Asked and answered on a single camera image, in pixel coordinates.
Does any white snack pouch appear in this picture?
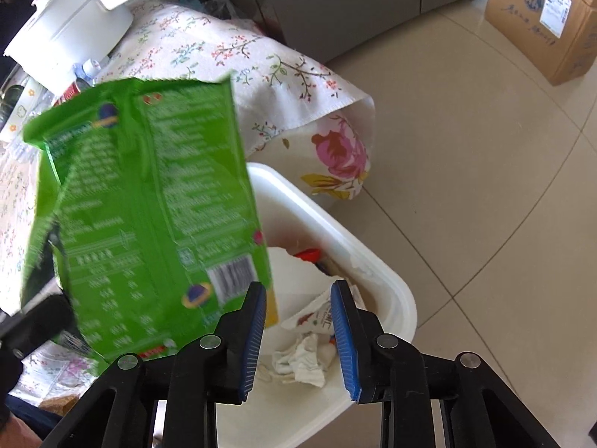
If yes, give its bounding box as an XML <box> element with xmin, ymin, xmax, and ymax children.
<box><xmin>280</xmin><ymin>288</ymin><xmax>335</xmax><ymax>337</ymax></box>

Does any lower cardboard box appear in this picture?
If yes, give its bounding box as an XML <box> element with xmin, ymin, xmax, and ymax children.
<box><xmin>485</xmin><ymin>0</ymin><xmax>596</xmax><ymax>86</ymax></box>

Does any printed paper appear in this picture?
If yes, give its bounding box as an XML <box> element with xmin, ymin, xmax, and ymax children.
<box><xmin>267</xmin><ymin>247</ymin><xmax>339</xmax><ymax>328</ymax></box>

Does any red instant noodle bowl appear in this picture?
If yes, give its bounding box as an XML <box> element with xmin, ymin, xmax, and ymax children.
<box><xmin>294</xmin><ymin>248</ymin><xmax>322</xmax><ymax>264</ymax></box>

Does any floral tablecloth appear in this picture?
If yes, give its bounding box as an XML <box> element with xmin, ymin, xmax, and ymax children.
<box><xmin>1</xmin><ymin>0</ymin><xmax>375</xmax><ymax>406</ymax></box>

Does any white plastic trash bin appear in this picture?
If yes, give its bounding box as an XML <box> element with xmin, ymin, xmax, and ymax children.
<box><xmin>216</xmin><ymin>163</ymin><xmax>417</xmax><ymax>447</ymax></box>

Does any red drink can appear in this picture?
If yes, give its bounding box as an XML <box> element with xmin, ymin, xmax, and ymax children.
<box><xmin>53</xmin><ymin>78</ymin><xmax>93</xmax><ymax>107</ymax></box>

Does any green snack bag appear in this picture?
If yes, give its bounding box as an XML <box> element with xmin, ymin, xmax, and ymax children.
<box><xmin>23</xmin><ymin>78</ymin><xmax>273</xmax><ymax>363</ymax></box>

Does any white tissue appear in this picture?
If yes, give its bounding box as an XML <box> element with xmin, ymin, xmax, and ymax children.
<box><xmin>270</xmin><ymin>333</ymin><xmax>337</xmax><ymax>388</ymax></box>

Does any clear plastic bottle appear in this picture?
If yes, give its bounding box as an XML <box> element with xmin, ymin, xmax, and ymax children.
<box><xmin>73</xmin><ymin>59</ymin><xmax>102</xmax><ymax>81</ymax></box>

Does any white electric cooking pot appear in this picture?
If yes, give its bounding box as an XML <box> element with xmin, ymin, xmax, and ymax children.
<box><xmin>4</xmin><ymin>0</ymin><xmax>132</xmax><ymax>95</ymax></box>

